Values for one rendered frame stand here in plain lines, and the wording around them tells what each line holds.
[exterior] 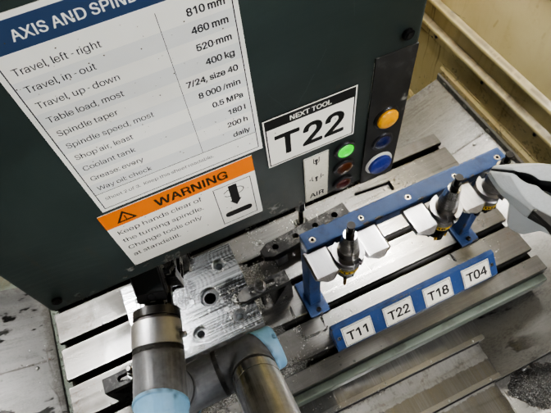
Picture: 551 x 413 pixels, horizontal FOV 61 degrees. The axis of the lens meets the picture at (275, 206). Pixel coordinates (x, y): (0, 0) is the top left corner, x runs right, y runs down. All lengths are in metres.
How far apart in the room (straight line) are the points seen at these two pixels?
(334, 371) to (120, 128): 0.90
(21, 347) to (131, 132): 1.35
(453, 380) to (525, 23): 0.94
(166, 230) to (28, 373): 1.19
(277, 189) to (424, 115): 1.22
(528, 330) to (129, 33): 1.31
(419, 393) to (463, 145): 0.78
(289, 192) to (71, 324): 0.92
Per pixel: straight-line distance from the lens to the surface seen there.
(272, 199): 0.53
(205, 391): 0.78
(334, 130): 0.49
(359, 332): 1.16
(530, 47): 1.42
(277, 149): 0.46
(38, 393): 1.62
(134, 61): 0.35
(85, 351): 1.31
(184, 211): 0.49
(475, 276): 1.26
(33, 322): 1.72
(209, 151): 0.43
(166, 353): 0.70
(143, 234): 0.50
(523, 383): 1.51
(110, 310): 1.32
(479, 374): 1.42
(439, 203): 0.96
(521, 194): 0.48
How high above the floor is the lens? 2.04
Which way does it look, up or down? 58 degrees down
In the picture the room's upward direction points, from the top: 9 degrees counter-clockwise
